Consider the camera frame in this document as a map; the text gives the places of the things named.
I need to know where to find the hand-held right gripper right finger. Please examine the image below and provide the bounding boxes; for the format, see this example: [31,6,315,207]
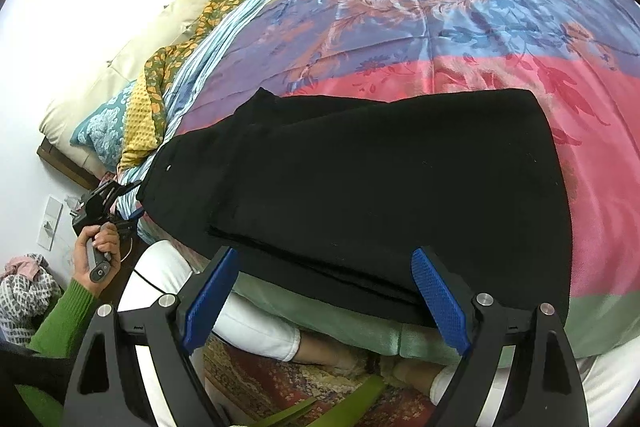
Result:
[410,247,591,427]

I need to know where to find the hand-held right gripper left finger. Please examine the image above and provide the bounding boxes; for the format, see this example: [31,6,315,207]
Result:
[62,246,241,427]

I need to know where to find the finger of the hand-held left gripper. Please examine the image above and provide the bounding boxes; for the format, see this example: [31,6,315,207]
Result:
[106,211,146,234]
[102,181,146,204]

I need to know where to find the black pants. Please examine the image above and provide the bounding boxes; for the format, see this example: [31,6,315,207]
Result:
[136,87,573,328]

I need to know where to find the person's left forearm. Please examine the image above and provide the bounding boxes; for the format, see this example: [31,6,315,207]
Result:
[27,279,99,358]

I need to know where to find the person's left hand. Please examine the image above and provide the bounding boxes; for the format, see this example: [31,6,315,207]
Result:
[72,224,122,295]

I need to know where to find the blue floral pillow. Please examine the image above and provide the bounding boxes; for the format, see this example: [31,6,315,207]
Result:
[70,79,138,160]

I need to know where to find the yellow floral blanket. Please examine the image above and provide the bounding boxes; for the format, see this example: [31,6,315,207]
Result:
[117,0,281,170]

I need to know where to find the pale pink cloth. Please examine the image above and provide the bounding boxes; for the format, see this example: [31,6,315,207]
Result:
[4,253,48,280]

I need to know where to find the patterned rug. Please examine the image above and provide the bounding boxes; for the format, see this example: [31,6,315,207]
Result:
[202,334,436,427]

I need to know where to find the grey patterned cloth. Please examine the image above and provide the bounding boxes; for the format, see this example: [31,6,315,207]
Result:
[0,257,63,344]

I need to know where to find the cream padded headboard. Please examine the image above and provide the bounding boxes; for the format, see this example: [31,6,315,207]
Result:
[39,0,251,168]

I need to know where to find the blue striped bed sheet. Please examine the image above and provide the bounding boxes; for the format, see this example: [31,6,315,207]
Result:
[117,0,321,248]

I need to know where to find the colourful satin floral quilt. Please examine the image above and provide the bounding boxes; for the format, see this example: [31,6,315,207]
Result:
[117,0,640,368]

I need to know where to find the thin white cable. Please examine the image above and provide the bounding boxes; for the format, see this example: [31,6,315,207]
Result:
[119,227,137,264]

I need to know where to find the white wall socket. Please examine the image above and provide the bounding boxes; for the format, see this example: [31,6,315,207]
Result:
[37,194,65,252]

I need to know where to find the brown wooden bed frame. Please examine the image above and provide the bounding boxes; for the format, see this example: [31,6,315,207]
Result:
[36,144,103,190]

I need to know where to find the thin black cable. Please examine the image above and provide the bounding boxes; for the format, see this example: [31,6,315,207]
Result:
[131,271,167,296]

